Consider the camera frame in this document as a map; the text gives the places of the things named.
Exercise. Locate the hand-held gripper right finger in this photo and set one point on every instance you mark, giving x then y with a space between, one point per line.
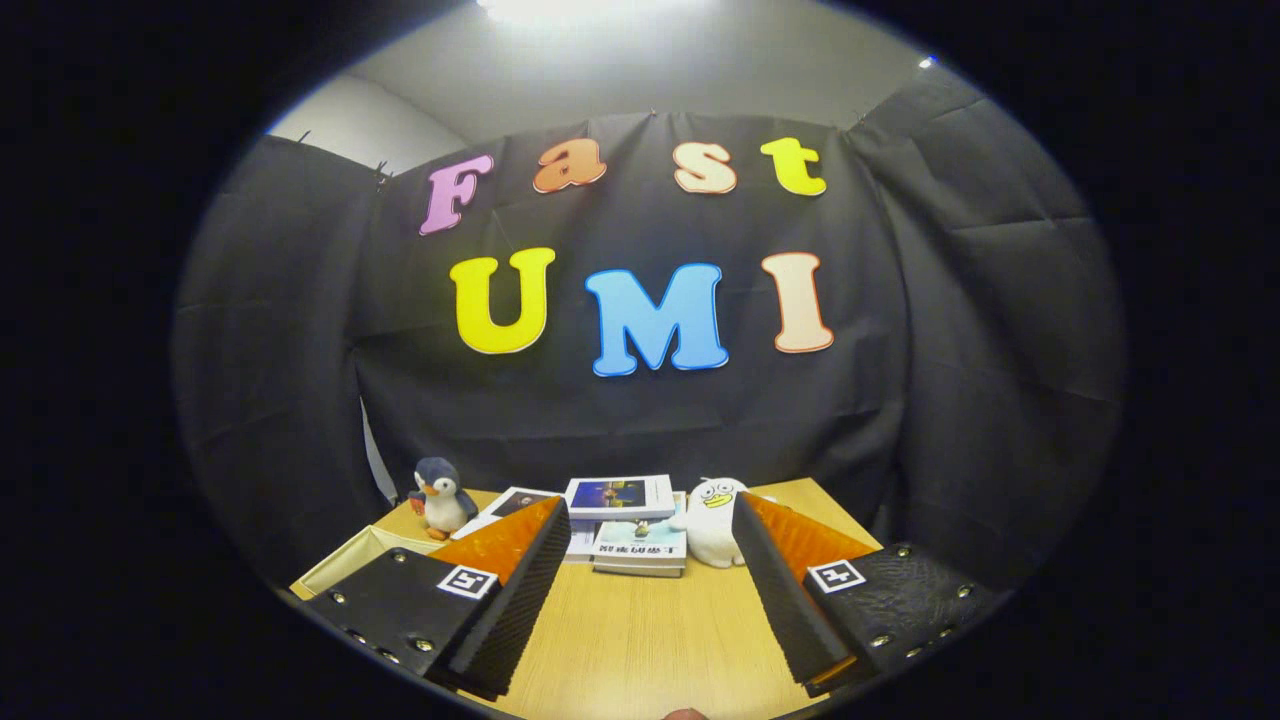
785 610

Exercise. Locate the white book dark portrait cover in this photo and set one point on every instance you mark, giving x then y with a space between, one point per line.
510 500

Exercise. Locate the white book with text cover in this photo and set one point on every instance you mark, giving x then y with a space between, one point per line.
582 541

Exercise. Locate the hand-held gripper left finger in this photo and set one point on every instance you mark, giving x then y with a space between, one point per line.
505 610

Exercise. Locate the white duck plush toy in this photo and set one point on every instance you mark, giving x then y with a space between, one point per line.
712 530

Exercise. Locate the book with pale teal cover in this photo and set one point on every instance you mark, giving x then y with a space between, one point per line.
640 543

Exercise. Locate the large ceiling light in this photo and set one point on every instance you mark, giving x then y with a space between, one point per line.
590 8

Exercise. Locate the penguin plush toy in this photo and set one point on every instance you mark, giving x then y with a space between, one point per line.
445 505

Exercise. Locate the beige fabric storage box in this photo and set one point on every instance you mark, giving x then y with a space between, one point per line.
350 555

